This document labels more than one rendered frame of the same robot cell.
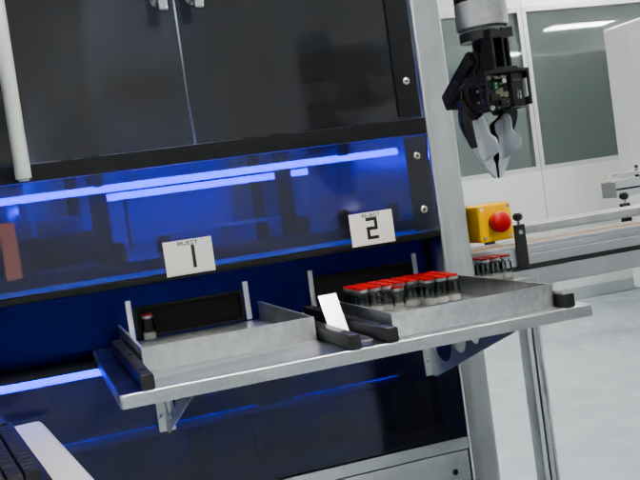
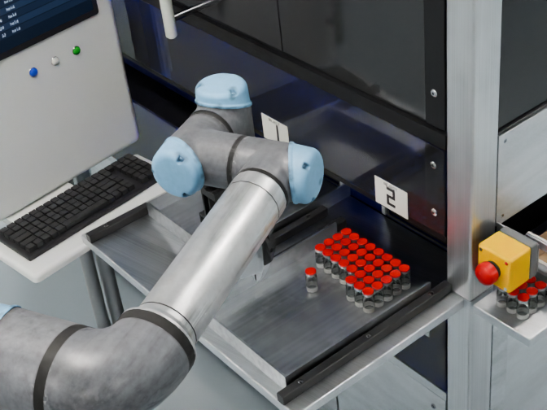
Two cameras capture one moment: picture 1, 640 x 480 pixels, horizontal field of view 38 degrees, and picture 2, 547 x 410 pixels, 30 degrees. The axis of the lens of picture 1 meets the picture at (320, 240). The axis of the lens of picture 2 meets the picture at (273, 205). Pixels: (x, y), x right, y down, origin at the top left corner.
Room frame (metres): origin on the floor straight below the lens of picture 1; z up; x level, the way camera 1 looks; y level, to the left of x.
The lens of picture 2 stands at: (1.04, -1.49, 2.13)
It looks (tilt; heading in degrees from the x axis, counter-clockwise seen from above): 36 degrees down; 73
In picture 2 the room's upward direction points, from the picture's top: 7 degrees counter-clockwise
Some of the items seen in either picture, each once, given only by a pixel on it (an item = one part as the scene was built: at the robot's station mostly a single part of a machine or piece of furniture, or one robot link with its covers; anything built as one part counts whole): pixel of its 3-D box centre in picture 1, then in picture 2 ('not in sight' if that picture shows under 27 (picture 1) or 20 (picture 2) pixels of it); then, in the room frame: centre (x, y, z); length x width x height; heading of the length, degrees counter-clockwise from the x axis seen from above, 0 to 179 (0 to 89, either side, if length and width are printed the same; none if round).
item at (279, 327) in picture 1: (209, 331); (248, 198); (1.52, 0.20, 0.90); 0.34 x 0.26 x 0.04; 17
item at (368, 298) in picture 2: (452, 287); (368, 300); (1.59, -0.22, 0.90); 0.02 x 0.02 x 0.05
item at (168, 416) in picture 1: (177, 411); not in sight; (1.42, 0.25, 0.80); 0.34 x 0.03 x 0.13; 17
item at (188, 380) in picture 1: (322, 333); (274, 259); (1.50, 0.02, 0.87); 0.70 x 0.48 x 0.02; 107
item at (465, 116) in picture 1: (474, 117); not in sight; (1.38, -0.25, 1.18); 0.05 x 0.02 x 0.09; 107
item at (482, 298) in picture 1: (427, 302); (312, 299); (1.51, -0.16, 0.90); 0.34 x 0.26 x 0.04; 17
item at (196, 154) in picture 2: not in sight; (203, 156); (1.30, -0.36, 1.39); 0.11 x 0.11 x 0.08; 43
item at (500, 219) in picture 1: (499, 222); (488, 272); (1.76, -0.34, 0.99); 0.04 x 0.04 x 0.04; 17
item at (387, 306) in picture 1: (406, 293); (348, 274); (1.59, -0.13, 0.90); 0.18 x 0.02 x 0.05; 107
